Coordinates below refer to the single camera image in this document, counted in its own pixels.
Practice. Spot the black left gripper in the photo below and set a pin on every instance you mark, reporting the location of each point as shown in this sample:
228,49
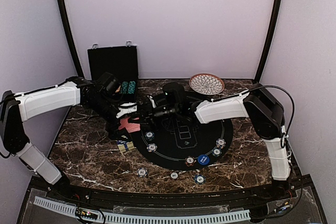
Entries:
114,135

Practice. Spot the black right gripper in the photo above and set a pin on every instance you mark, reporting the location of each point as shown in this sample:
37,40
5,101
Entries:
148,114

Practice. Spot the red playing card deck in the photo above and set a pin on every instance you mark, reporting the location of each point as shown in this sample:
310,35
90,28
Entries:
129,127

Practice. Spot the blue white chip stack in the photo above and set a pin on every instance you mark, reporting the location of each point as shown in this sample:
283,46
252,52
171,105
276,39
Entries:
142,172

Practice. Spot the blue small blind button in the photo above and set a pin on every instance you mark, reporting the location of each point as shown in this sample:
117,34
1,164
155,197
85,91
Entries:
203,160

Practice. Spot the brown white chip stack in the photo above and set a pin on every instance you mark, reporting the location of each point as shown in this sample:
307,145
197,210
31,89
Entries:
174,175

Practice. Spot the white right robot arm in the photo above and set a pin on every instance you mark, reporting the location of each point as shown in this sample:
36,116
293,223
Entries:
264,111

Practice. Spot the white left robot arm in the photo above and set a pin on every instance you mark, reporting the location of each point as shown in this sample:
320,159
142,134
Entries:
19,108

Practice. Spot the gold card box base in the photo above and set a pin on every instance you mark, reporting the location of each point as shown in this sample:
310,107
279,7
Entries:
125,146

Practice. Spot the patterned ceramic plate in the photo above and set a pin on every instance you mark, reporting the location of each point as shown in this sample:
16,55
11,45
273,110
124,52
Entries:
207,84

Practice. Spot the round black poker mat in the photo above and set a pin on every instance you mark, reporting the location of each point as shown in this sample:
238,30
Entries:
176,141

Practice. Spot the teal chip row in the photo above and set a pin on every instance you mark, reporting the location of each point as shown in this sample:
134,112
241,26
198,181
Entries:
132,87

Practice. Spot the green chip row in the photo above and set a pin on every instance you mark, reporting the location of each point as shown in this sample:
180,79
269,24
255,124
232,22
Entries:
124,87

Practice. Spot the black poker chip case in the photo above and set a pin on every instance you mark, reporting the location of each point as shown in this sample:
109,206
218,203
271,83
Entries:
121,61

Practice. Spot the white slotted cable duct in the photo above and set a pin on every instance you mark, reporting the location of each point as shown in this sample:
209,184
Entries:
138,215

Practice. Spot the right black frame post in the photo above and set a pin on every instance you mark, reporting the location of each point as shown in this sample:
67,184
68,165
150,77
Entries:
268,40

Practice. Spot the black frame post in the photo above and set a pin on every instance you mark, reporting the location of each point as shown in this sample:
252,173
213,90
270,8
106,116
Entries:
69,37
268,40

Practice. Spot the left black frame post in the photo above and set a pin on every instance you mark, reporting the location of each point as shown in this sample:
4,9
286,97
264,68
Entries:
69,37

